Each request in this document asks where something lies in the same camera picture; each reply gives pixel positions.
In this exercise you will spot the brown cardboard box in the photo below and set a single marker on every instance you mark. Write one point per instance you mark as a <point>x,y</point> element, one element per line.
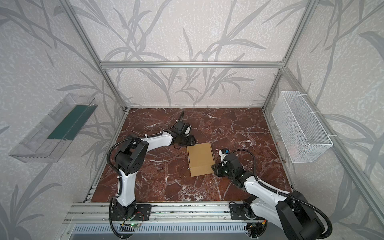
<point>201,159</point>

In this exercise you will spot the aluminium frame structure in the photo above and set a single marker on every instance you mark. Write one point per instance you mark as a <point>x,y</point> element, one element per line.
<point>361,181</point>

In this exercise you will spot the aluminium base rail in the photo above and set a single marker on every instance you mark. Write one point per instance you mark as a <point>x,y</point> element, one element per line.
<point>160,212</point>

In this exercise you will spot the clear acrylic wall tray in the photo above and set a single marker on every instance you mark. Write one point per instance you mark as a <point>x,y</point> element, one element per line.
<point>48,141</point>

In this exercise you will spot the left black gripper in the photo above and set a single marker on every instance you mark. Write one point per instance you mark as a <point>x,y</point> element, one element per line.
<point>186,140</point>

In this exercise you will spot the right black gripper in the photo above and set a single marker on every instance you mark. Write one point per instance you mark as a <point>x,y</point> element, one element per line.
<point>218,169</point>

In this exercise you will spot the white wire mesh basket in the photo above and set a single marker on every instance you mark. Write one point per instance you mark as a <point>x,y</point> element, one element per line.
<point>303,135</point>

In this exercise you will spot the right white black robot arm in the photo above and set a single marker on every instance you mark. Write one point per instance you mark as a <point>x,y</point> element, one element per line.
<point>291,212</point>

